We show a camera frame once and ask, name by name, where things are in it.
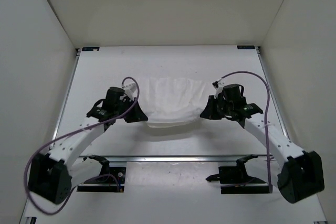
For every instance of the left blue corner sticker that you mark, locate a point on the left blue corner sticker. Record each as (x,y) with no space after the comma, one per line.
(90,49)

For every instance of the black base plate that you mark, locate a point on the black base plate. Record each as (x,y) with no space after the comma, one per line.
(235,180)
(111,178)

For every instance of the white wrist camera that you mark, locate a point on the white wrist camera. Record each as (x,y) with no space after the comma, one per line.
(218,85)
(130,90)

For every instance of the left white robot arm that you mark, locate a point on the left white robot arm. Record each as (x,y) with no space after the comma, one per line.
(55,174)

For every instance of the white pleated skirt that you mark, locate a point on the white pleated skirt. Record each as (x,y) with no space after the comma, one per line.
(169,102)

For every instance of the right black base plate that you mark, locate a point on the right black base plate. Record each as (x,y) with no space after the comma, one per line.
(235,180)

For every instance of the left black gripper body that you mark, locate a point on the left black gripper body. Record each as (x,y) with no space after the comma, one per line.
(122,106)

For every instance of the right blue corner sticker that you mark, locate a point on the right blue corner sticker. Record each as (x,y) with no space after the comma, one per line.
(245,47)

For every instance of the blue corner sticker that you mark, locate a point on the blue corner sticker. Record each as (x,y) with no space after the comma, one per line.
(245,47)
(90,49)

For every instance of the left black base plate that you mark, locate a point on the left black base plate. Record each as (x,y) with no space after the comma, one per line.
(111,178)

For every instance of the aluminium front rail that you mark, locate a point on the aluminium front rail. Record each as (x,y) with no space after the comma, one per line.
(174,158)

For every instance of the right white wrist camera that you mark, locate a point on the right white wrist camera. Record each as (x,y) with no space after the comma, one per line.
(218,85)

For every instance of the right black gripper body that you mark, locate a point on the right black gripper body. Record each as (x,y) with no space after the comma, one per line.
(224,106)

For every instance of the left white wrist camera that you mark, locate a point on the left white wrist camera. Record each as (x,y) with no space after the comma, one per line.
(130,90)

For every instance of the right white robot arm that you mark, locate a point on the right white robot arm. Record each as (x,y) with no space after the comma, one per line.
(296,173)

